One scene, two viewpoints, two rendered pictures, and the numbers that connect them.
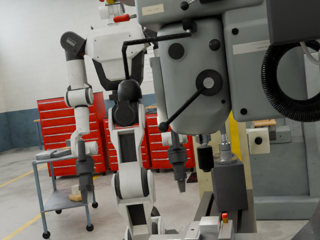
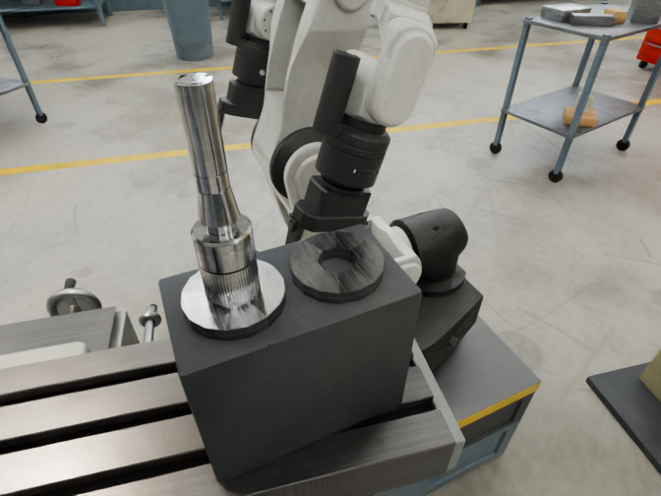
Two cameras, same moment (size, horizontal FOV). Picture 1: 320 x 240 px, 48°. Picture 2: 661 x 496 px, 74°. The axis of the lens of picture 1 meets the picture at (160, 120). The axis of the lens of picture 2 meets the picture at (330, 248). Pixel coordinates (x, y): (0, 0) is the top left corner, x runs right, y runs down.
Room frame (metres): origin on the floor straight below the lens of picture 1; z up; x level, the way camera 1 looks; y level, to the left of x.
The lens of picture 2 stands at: (1.40, -0.53, 1.40)
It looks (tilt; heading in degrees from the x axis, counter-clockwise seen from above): 39 degrees down; 62
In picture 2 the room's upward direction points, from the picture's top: straight up
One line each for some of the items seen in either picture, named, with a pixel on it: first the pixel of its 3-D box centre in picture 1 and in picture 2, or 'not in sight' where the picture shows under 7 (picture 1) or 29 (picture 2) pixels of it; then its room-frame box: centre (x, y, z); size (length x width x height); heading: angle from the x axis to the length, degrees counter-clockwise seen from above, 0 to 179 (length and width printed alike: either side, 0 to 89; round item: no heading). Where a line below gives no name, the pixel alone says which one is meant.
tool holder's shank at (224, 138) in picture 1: (222, 129); (209, 160); (1.46, -0.25, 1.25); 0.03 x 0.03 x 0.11
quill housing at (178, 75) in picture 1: (197, 78); not in sight; (1.07, -0.13, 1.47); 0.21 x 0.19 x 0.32; 165
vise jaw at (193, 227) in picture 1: (192, 235); not in sight; (1.02, -0.05, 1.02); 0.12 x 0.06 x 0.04; 165
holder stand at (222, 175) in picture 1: (227, 179); (293, 343); (1.51, -0.25, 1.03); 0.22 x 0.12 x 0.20; 176
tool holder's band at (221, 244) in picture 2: (224, 143); (221, 231); (1.46, -0.25, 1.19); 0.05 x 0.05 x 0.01
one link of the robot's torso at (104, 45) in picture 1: (119, 55); not in sight; (1.87, 0.16, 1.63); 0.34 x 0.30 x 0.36; 86
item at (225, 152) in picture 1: (225, 152); (228, 265); (1.46, -0.25, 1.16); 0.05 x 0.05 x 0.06
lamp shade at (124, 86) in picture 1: (129, 89); not in sight; (1.09, 0.08, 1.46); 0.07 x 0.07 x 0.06
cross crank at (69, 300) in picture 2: not in sight; (71, 318); (1.20, 0.36, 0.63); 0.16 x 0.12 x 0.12; 75
